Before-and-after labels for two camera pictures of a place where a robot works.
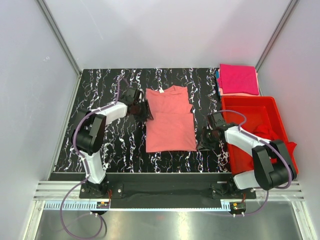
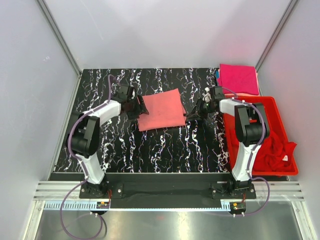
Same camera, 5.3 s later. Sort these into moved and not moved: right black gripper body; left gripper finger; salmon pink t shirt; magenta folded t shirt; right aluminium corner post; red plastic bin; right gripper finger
Moved: salmon pink t shirt; right gripper finger; right black gripper body; left gripper finger
Not moved: right aluminium corner post; magenta folded t shirt; red plastic bin
